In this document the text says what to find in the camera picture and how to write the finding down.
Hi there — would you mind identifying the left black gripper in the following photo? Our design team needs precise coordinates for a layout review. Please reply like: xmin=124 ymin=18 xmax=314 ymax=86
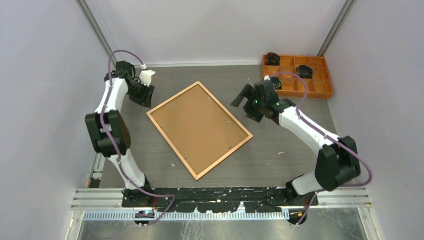
xmin=127 ymin=79 xmax=155 ymax=108

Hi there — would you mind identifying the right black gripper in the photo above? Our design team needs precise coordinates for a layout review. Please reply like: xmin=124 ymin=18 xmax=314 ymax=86
xmin=231 ymin=84 xmax=266 ymax=123

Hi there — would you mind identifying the brown cardboard backing board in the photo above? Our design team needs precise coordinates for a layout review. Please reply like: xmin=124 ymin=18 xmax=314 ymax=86
xmin=149 ymin=84 xmax=250 ymax=176

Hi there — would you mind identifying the orange wooden picture frame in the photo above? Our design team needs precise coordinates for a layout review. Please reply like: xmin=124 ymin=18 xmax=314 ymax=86
xmin=146 ymin=80 xmax=254 ymax=181

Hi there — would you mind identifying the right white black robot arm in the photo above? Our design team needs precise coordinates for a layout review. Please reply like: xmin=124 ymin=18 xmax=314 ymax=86
xmin=231 ymin=80 xmax=361 ymax=205

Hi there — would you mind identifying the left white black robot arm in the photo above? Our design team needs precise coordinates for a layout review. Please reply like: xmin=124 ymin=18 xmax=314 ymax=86
xmin=84 ymin=60 xmax=156 ymax=207

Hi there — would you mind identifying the orange compartment tray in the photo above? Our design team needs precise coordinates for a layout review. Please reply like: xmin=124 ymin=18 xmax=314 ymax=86
xmin=261 ymin=52 xmax=334 ymax=99

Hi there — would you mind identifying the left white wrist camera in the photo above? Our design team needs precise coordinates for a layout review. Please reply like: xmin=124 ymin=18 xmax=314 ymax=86
xmin=138 ymin=64 xmax=157 ymax=87

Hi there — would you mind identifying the black coiled cable top-left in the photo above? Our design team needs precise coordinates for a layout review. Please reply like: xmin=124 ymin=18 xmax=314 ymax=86
xmin=264 ymin=52 xmax=281 ymax=66

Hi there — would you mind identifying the black coiled cable middle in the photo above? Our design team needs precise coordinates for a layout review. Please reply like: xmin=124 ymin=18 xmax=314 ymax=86
xmin=296 ymin=64 xmax=314 ymax=79

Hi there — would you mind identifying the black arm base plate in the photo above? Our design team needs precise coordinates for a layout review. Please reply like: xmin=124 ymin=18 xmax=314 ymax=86
xmin=121 ymin=186 xmax=318 ymax=213

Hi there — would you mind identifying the aluminium rail front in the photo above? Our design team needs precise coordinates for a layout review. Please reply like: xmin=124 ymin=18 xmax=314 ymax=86
xmin=70 ymin=187 xmax=373 ymax=210

